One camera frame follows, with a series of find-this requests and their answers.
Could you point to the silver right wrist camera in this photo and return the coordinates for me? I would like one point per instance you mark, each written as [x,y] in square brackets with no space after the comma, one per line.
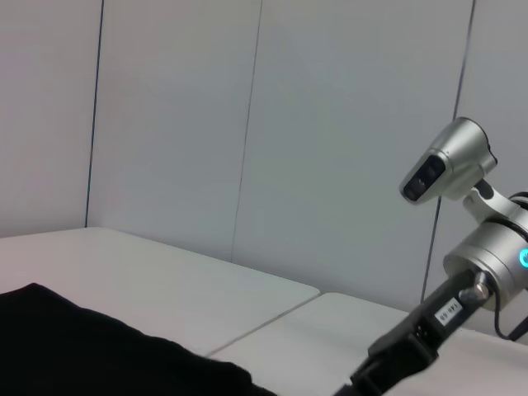
[453,161]

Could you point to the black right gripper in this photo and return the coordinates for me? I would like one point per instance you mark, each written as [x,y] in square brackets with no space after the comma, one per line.
[404,346]

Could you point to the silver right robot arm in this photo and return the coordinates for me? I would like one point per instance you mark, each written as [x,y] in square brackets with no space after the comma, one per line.
[486,255]

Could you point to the black shirt with FREE print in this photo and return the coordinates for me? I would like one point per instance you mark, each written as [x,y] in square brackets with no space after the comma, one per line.
[103,354]

